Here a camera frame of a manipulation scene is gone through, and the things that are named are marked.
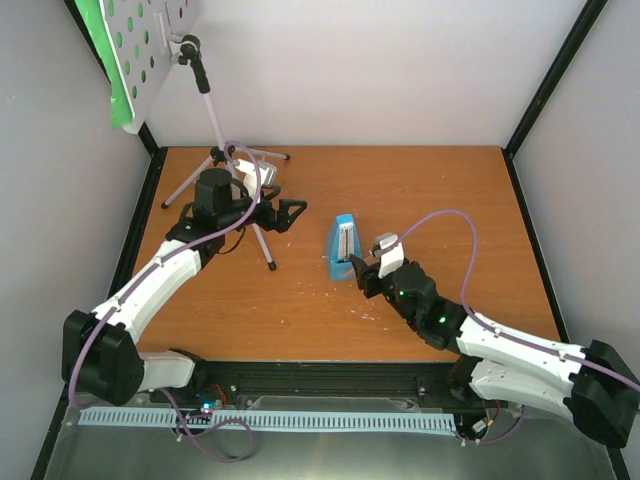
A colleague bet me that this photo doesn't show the clear plastic metronome cover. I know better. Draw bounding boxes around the clear plastic metronome cover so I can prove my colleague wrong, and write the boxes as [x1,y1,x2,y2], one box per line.
[337,222,355,262]

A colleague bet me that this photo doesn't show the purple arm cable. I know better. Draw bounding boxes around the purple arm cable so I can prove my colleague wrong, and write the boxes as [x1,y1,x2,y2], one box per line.
[397,208,640,447]
[67,141,266,461]

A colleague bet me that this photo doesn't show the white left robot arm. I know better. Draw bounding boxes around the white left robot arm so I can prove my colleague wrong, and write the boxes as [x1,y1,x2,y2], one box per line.
[62,168,307,406]

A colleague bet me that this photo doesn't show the blue metronome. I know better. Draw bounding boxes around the blue metronome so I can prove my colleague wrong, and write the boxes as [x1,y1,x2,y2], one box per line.
[324,214,361,281]

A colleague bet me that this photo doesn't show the green sheet on stand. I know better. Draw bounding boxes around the green sheet on stand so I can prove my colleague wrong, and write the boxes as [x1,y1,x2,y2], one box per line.
[74,0,133,129]

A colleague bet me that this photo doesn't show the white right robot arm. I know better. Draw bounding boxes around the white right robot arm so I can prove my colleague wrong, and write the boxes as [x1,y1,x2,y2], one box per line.
[350,255,639,449]

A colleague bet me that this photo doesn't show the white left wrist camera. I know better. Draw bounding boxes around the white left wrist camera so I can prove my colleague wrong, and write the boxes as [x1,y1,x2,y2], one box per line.
[234,159,277,197]

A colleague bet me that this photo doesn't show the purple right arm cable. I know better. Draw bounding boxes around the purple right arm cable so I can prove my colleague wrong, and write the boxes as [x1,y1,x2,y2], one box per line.
[397,208,640,447]

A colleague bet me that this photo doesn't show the black aluminium front rail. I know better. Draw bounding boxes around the black aluminium front rail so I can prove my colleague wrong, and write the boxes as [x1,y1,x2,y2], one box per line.
[64,358,601,426]

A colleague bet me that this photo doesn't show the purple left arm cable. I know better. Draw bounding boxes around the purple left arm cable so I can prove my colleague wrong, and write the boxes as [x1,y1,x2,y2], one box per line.
[67,141,266,461]

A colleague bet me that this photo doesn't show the black right frame post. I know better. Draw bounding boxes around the black right frame post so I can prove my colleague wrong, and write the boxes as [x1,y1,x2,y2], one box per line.
[503,0,610,156]

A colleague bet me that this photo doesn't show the light blue slotted cable duct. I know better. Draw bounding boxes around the light blue slotted cable duct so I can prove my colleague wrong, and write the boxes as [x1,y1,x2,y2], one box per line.
[78,407,456,436]

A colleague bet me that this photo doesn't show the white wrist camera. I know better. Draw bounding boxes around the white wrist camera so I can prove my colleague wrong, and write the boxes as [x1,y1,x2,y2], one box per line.
[372,232,405,279]
[234,159,277,197]

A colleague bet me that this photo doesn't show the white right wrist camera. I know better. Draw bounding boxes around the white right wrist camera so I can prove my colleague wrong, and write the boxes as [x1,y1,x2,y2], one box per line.
[372,232,405,279]

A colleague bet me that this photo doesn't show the white music stand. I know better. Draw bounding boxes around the white music stand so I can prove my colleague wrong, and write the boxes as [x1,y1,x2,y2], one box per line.
[98,0,292,272]

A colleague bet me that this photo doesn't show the small green led circuit board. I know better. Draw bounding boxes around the small green led circuit board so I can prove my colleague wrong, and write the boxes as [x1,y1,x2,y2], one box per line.
[198,398,226,416]

